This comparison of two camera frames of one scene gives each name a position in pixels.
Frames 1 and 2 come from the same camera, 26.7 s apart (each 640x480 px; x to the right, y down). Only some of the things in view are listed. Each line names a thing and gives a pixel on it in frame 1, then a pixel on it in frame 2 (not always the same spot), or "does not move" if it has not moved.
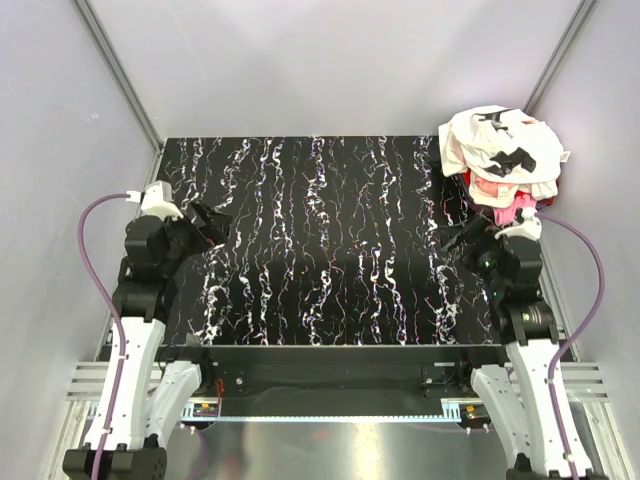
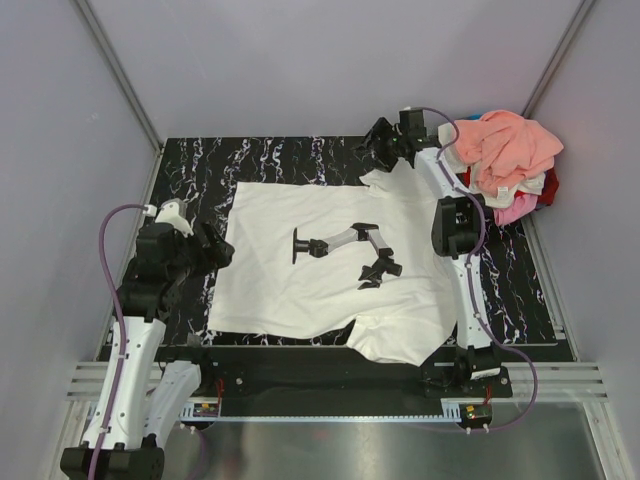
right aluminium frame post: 558,55 does not move
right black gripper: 481,236 to 382,131
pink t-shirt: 505,215 does not move
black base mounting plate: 337,371 does not move
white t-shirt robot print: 500,144 to 305,261
